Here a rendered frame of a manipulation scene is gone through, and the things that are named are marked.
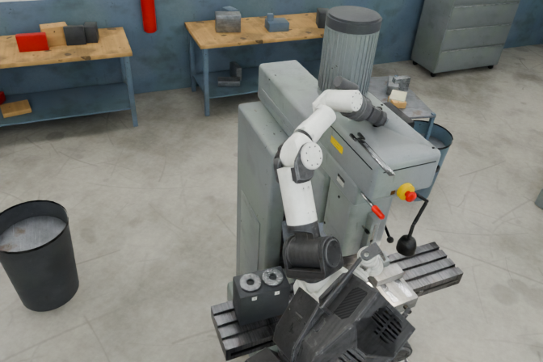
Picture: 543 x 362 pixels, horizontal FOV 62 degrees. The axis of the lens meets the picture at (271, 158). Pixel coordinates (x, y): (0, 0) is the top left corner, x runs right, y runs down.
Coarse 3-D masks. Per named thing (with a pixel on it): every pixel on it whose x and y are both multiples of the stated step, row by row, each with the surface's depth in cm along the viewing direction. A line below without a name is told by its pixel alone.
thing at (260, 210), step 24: (240, 120) 240; (264, 120) 226; (240, 144) 248; (264, 144) 211; (240, 168) 256; (264, 168) 216; (240, 192) 266; (264, 192) 223; (240, 216) 275; (264, 216) 229; (240, 240) 284; (264, 240) 237; (240, 264) 296; (264, 264) 245
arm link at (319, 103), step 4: (324, 92) 146; (320, 96) 145; (324, 96) 145; (316, 100) 144; (320, 100) 143; (324, 100) 145; (316, 104) 141; (320, 104) 140; (324, 104) 145; (316, 108) 140; (320, 108) 138; (324, 108) 138; (328, 108) 138; (328, 112) 137; (332, 112) 138; (332, 116) 138; (332, 120) 138
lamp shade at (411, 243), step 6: (402, 240) 170; (408, 240) 169; (414, 240) 170; (396, 246) 173; (402, 246) 170; (408, 246) 169; (414, 246) 169; (402, 252) 170; (408, 252) 169; (414, 252) 171
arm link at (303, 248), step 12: (288, 228) 130; (300, 228) 128; (312, 228) 128; (300, 240) 131; (312, 240) 129; (288, 252) 132; (300, 252) 129; (312, 252) 126; (300, 264) 130; (312, 264) 127
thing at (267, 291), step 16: (256, 272) 197; (272, 272) 196; (240, 288) 190; (256, 288) 189; (272, 288) 191; (288, 288) 193; (240, 304) 188; (256, 304) 192; (272, 304) 195; (240, 320) 195; (256, 320) 198
